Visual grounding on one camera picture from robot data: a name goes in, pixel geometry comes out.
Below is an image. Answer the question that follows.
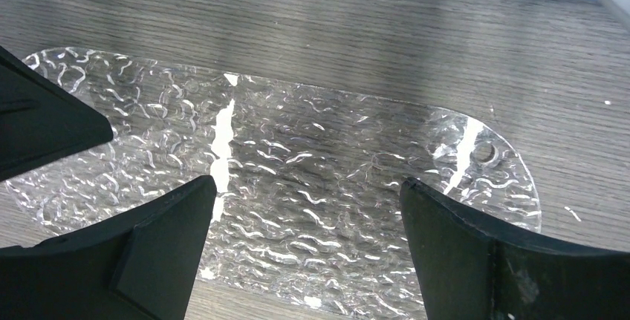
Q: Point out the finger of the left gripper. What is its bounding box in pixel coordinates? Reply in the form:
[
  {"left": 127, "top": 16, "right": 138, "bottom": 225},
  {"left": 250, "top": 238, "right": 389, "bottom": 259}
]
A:
[{"left": 1, "top": 48, "right": 113, "bottom": 181}]

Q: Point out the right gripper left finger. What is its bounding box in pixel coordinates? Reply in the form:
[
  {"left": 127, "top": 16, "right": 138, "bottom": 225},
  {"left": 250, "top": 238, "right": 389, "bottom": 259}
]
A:
[{"left": 1, "top": 175, "right": 217, "bottom": 319}]

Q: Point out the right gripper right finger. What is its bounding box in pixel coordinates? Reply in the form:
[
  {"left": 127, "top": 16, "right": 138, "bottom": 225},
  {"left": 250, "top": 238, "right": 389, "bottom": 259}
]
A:
[{"left": 399, "top": 178, "right": 629, "bottom": 319}]

